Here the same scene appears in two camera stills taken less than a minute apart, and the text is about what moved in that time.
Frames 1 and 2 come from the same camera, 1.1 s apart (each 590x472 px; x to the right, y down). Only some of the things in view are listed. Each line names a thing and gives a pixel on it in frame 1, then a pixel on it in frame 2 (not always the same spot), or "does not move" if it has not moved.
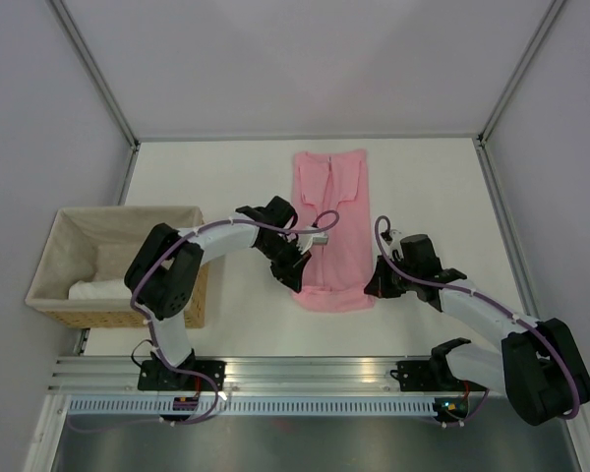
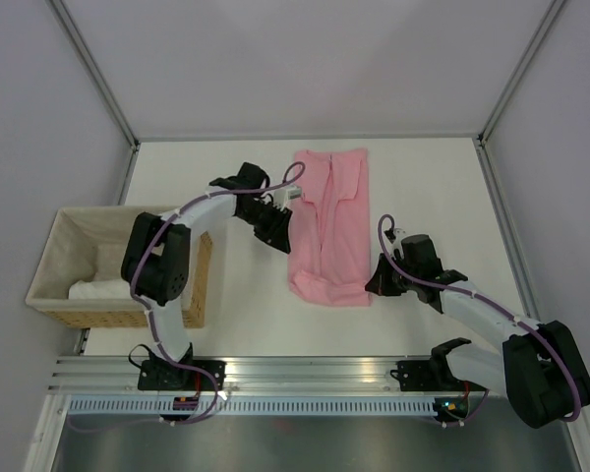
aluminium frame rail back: (305, 137) does not move
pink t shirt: (332, 279) does not move
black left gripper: (291, 271) to (277, 235)
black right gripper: (379, 285) does not move
